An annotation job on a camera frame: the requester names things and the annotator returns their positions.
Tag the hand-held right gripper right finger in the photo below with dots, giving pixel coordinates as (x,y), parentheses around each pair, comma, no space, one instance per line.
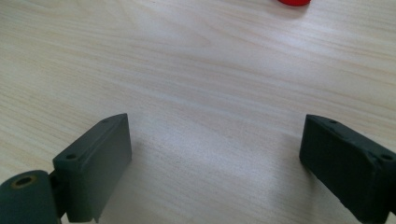
(345,161)

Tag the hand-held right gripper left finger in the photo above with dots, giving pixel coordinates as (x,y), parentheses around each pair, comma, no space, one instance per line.
(93,168)

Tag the red round object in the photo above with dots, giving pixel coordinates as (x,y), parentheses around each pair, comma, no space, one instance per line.
(294,2)

